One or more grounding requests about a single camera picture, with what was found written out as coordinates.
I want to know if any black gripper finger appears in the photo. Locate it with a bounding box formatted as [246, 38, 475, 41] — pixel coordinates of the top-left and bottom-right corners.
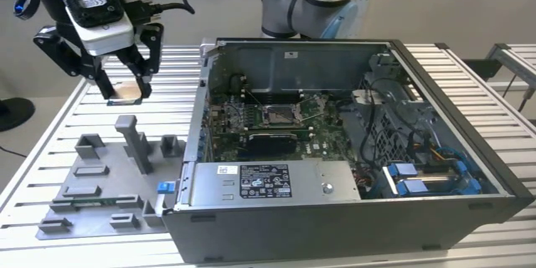
[116, 23, 166, 100]
[32, 25, 118, 100]

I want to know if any silver CPU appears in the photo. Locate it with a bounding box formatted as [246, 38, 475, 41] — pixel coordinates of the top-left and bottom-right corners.
[107, 81, 144, 106]

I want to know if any black RAM slot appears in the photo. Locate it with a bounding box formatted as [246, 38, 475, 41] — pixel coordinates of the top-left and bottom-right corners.
[242, 88, 306, 98]

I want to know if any CPU socket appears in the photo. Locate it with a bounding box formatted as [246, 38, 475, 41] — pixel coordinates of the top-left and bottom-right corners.
[258, 103, 306, 126]

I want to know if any black board heatsink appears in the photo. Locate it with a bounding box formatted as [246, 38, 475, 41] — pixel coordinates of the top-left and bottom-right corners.
[228, 73, 247, 96]

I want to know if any round black stand base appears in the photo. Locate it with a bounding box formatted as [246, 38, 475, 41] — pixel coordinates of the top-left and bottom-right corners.
[0, 97, 35, 132]

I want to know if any black graphics card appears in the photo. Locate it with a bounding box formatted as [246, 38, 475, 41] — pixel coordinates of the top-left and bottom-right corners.
[240, 132, 299, 159]

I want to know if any silver power supply box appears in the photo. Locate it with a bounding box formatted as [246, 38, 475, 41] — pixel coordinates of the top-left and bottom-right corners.
[175, 160, 362, 211]

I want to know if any grey printed parts rack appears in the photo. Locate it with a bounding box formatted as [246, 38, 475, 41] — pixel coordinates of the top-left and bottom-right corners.
[35, 114, 188, 240]

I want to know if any green motherboard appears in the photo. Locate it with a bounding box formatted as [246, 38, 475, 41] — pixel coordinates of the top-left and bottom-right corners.
[207, 92, 358, 164]

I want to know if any black power supply label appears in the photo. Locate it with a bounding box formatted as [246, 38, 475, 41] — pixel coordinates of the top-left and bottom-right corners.
[239, 164, 291, 199]

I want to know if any green RAM stick on rack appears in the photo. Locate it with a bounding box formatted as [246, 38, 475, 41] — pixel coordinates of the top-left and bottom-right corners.
[52, 197, 139, 208]

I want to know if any black perforated drive cage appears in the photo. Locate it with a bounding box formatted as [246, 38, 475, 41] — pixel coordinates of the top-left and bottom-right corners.
[339, 70, 424, 169]

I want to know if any open grey PC case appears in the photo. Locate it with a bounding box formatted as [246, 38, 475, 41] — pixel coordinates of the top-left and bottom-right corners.
[162, 37, 536, 264]

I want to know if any blue disk carrier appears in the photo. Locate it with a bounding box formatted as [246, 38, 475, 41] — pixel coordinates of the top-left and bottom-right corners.
[384, 161, 468, 178]
[394, 177, 483, 197]

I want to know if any slatted metal side table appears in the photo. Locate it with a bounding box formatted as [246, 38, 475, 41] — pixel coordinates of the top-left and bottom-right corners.
[486, 43, 536, 93]

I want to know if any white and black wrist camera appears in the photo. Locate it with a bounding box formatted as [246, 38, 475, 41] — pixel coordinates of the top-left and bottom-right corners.
[62, 0, 139, 58]

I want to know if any thin wire locking lever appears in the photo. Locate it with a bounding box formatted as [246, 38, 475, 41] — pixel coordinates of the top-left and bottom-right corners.
[247, 89, 264, 108]

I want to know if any thin black floor cable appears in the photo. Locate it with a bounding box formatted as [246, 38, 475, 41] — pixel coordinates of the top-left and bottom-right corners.
[0, 144, 28, 158]

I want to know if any metal socket cover frame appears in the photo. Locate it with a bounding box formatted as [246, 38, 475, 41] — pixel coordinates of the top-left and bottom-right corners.
[295, 96, 330, 117]

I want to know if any silver foil cable wrap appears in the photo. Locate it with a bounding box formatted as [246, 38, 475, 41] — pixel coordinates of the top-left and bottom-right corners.
[351, 89, 375, 106]

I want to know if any long black internal wire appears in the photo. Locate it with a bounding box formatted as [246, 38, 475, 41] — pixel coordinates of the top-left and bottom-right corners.
[358, 78, 403, 170]

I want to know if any red wire bundle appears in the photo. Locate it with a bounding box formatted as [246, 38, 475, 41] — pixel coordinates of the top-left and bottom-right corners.
[355, 169, 375, 188]

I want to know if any blue data wire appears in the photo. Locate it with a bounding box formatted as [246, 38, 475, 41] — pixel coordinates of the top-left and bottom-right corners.
[435, 146, 467, 163]

